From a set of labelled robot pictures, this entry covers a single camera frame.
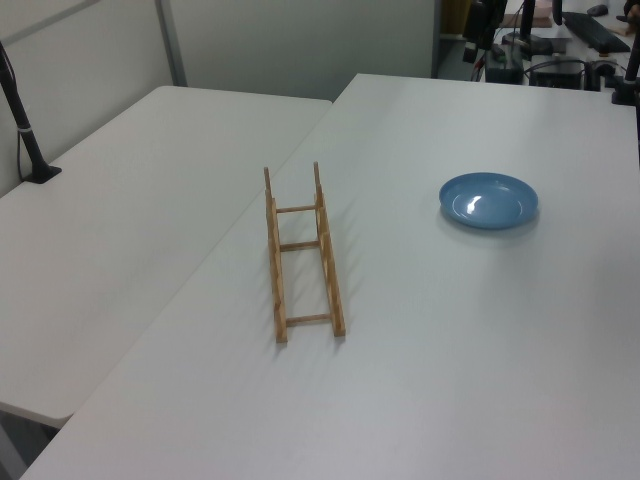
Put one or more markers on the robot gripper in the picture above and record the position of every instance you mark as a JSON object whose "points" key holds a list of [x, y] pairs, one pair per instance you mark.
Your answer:
{"points": [[487, 15]]}

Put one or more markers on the blue plate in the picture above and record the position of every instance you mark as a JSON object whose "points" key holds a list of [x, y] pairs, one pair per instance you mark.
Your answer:
{"points": [[487, 202]]}

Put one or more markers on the wooden plate rack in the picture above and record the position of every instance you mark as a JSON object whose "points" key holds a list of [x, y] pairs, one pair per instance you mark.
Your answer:
{"points": [[280, 325]]}

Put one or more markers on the dark box with green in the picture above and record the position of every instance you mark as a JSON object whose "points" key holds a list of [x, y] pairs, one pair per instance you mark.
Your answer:
{"points": [[505, 72]]}

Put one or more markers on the tan wooden board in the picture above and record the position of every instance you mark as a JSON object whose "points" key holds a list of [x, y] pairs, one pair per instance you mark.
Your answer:
{"points": [[452, 15]]}

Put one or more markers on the black monitor stand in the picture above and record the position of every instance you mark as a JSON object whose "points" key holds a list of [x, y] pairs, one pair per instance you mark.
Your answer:
{"points": [[526, 20]]}

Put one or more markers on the pink box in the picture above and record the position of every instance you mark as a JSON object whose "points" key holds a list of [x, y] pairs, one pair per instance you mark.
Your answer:
{"points": [[542, 12]]}

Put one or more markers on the black computer box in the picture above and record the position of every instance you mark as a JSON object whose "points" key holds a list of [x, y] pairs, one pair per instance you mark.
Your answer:
{"points": [[555, 77]]}

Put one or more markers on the black keyboard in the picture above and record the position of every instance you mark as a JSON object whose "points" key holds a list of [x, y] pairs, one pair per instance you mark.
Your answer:
{"points": [[595, 32]]}

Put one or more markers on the dark computer mouse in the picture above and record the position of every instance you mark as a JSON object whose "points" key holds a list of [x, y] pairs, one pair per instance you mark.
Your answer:
{"points": [[597, 9]]}

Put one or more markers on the grey partition post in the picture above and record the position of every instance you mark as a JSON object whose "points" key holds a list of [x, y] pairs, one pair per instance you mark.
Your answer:
{"points": [[172, 45]]}

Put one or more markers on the black camera stand with white band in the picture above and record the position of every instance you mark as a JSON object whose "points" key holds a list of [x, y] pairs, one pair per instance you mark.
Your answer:
{"points": [[30, 145]]}

